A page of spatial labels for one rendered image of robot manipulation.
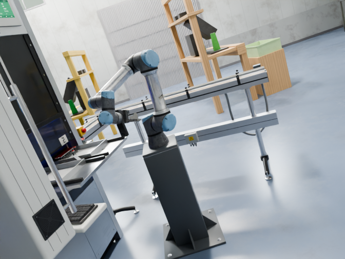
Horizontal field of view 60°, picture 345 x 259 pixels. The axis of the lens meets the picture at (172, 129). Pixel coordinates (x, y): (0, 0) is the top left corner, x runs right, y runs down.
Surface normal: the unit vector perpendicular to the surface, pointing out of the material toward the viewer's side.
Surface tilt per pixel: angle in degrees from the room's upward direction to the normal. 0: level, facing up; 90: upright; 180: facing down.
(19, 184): 90
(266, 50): 90
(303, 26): 90
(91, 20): 90
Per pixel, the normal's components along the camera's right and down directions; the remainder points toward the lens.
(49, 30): 0.06, 0.27
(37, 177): 0.88, -0.18
